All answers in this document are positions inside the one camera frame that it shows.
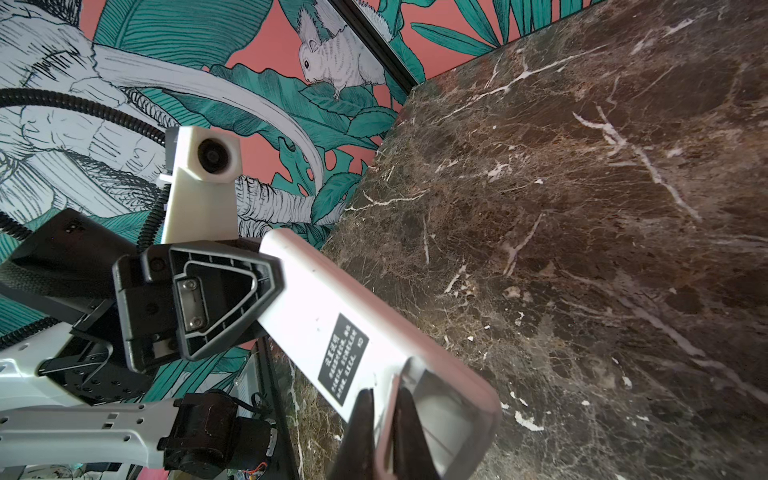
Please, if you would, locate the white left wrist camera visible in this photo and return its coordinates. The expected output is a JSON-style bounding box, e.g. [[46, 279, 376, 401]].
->
[[159, 126, 242, 244]]

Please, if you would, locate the white remote control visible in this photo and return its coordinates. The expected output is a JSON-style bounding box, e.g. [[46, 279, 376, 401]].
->
[[259, 229, 502, 479]]

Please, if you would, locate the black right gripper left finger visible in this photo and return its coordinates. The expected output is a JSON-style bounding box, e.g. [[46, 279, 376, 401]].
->
[[343, 389, 375, 479]]

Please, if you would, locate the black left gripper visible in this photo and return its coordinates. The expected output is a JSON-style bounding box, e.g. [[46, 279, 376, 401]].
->
[[1, 209, 284, 396]]

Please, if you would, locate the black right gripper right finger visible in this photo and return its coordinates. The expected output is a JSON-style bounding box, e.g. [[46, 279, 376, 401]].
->
[[392, 387, 441, 480]]

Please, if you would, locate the black corner frame post left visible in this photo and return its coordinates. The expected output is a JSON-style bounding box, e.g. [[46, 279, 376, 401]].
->
[[329, 0, 417, 95]]

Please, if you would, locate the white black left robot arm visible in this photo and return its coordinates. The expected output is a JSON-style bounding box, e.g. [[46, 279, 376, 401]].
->
[[1, 209, 285, 479]]

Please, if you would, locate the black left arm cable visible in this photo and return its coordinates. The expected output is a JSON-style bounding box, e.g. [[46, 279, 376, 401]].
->
[[0, 88, 172, 253]]

